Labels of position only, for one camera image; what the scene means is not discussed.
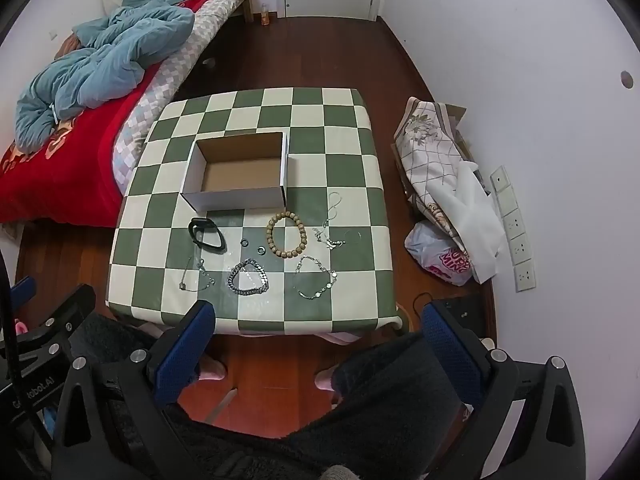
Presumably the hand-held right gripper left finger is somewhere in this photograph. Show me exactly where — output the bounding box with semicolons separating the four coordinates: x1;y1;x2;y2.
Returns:
50;300;217;480

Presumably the grey white checkered bedsheet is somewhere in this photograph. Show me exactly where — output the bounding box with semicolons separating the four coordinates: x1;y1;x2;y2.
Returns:
112;0;248;196

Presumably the brown cardboard piece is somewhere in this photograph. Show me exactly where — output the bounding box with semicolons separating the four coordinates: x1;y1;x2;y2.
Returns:
442;102;470;128

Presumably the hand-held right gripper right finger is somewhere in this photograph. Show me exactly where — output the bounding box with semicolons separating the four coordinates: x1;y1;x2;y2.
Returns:
421;301;588;480

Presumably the green white checkered tablecloth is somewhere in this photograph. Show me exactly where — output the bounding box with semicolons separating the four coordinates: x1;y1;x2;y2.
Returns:
105;87;403;336

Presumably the pink slipper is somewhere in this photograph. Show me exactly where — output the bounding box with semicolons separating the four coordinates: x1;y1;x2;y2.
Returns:
315;366;341;392
197;355;228;383

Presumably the white cardboard box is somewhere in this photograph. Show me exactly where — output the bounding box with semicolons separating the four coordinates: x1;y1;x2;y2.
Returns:
181;131;290;212

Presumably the thin silver bracelet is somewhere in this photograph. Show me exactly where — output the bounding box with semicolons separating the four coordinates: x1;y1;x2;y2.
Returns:
179;257;217;292

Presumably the red printed plastic bag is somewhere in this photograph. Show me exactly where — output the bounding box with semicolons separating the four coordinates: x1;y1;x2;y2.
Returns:
404;220;475;287

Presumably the long silver charm necklace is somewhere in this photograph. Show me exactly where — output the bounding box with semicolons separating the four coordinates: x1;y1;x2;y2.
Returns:
313;191;362;252

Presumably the white plastic bag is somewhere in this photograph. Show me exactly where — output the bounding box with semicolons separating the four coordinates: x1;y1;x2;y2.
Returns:
452;162;506;283

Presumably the wooden bed frame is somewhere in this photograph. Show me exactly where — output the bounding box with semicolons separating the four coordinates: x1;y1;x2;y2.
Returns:
227;0;256;23

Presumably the black wristband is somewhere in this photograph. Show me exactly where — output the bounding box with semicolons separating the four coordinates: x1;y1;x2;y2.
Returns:
188;217;227;252

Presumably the wooden bead bracelet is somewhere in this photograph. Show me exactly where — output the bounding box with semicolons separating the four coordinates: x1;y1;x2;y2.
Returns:
265;211;307;260

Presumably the chunky silver chain bracelet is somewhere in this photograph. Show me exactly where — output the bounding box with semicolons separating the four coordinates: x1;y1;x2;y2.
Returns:
228;258;270;296

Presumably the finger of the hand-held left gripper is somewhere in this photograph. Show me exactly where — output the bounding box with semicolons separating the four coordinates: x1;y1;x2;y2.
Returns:
9;277;38;306
7;284;97;361

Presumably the blue quilt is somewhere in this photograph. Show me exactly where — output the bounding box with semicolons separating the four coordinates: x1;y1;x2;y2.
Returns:
15;0;251;153

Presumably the black box device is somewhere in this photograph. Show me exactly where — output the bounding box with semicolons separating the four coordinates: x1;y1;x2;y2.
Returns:
430;296;487;337

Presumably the silver round-charm bracelet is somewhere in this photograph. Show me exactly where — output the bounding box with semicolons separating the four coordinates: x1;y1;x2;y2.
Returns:
296;255;338;301

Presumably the floral fabric bag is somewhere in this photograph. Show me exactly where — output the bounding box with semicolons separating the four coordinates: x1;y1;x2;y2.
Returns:
392;96;481;256

